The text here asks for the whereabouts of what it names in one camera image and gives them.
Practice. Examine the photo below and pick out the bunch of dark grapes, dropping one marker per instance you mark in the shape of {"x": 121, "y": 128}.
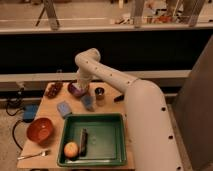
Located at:
{"x": 54, "y": 90}

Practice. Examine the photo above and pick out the grey panel at right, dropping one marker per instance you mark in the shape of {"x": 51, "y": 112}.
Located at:
{"x": 193, "y": 110}

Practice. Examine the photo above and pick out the metal cup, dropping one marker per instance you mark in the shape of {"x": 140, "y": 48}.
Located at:
{"x": 100, "y": 96}

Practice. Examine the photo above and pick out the red orange bowl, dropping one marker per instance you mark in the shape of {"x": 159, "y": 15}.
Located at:
{"x": 40, "y": 130}

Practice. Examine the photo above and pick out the yellow red apple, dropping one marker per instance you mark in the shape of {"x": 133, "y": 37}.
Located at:
{"x": 71, "y": 149}

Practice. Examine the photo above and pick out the blue grey cloth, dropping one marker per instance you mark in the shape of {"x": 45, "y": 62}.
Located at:
{"x": 87, "y": 102}

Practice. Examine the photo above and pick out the green plastic tray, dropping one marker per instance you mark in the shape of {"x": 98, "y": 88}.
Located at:
{"x": 105, "y": 140}

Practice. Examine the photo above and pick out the silver fork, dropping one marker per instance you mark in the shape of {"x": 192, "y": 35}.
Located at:
{"x": 42, "y": 153}

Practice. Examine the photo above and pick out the blue sponge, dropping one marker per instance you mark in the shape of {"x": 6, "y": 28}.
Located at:
{"x": 64, "y": 109}

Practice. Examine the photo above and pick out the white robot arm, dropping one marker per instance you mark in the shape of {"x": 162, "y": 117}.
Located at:
{"x": 150, "y": 129}

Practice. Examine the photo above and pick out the blue box on floor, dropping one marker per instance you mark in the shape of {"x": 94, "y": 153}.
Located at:
{"x": 30, "y": 113}

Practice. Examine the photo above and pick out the small black object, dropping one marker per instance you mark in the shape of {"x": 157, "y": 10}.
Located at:
{"x": 119, "y": 98}

